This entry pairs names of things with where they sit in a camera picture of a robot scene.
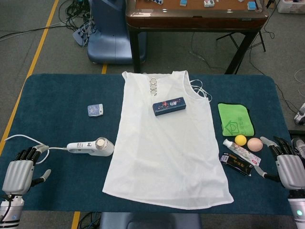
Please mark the dark blue rectangular box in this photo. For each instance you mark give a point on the dark blue rectangular box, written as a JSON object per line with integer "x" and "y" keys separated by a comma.
{"x": 169, "y": 106}

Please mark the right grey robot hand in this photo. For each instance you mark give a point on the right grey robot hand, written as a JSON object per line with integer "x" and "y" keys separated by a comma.
{"x": 290, "y": 169}

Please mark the white mahjong tile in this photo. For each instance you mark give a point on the white mahjong tile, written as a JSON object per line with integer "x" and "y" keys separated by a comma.
{"x": 208, "y": 3}

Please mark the yellow ball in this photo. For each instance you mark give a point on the yellow ball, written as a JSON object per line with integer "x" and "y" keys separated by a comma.
{"x": 240, "y": 139}

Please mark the white sleeveless top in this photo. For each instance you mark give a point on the white sleeveless top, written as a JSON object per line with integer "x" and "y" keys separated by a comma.
{"x": 164, "y": 155}

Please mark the white storage box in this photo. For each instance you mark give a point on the white storage box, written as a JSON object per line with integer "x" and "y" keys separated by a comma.
{"x": 284, "y": 6}

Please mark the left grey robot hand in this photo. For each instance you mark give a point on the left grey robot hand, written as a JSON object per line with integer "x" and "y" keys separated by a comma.
{"x": 17, "y": 175}

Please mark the silver grey shoe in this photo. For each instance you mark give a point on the silver grey shoe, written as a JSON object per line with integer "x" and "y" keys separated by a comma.
{"x": 299, "y": 117}

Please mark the white handheld steamer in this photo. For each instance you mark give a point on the white handheld steamer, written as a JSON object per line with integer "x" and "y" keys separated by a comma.
{"x": 104, "y": 149}

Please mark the black purple carton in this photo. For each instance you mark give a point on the black purple carton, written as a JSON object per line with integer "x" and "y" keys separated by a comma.
{"x": 236, "y": 165}

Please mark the black folding stand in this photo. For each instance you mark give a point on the black folding stand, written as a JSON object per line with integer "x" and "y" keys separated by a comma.
{"x": 262, "y": 40}

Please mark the peach coloured egg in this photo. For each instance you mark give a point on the peach coloured egg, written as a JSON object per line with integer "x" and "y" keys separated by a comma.
{"x": 255, "y": 144}

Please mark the brown mahjong table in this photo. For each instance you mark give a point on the brown mahjong table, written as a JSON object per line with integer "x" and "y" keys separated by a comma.
{"x": 195, "y": 21}

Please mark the blue mahjong tile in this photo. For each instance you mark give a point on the blue mahjong tile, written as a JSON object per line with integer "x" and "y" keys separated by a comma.
{"x": 183, "y": 3}
{"x": 251, "y": 6}

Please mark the blue felt table cover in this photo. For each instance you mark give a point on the blue felt table cover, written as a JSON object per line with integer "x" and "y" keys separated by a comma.
{"x": 66, "y": 100}

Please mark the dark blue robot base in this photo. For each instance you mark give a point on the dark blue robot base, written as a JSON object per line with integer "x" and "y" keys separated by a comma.
{"x": 150, "y": 220}

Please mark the blue power strip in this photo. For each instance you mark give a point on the blue power strip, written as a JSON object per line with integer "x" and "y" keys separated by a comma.
{"x": 78, "y": 37}

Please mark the grey white sneaker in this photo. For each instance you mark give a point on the grey white sneaker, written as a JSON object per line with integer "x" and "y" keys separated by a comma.
{"x": 300, "y": 145}

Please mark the green microfibre cloth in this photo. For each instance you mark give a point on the green microfibre cloth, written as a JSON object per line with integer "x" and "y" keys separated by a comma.
{"x": 234, "y": 119}

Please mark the small blue card pack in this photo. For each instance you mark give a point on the small blue card pack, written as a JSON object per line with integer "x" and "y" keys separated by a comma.
{"x": 95, "y": 110}

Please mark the white toothpaste tube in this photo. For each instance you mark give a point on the white toothpaste tube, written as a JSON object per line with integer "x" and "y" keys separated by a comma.
{"x": 243, "y": 153}

